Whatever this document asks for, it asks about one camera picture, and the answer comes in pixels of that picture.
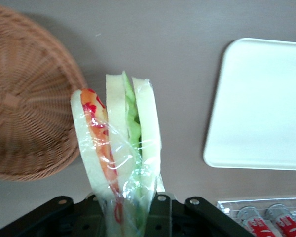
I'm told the plastic sandwich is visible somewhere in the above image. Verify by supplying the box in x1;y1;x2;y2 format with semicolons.
70;71;166;237

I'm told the round wicker basket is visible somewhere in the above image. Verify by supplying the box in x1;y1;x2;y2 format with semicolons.
0;3;88;182

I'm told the clear acrylic bottle rack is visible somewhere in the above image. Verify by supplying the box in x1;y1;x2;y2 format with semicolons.
216;196;296;237

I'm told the cream plastic tray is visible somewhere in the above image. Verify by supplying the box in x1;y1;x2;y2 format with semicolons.
202;37;296;171

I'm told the red cola bottle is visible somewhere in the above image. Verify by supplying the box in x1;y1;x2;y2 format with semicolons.
265;203;296;237
237;205;271;237

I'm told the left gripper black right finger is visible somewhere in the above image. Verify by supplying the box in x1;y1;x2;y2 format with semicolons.
144;192;257;237

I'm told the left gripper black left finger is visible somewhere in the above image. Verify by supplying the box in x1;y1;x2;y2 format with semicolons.
0;194;109;237

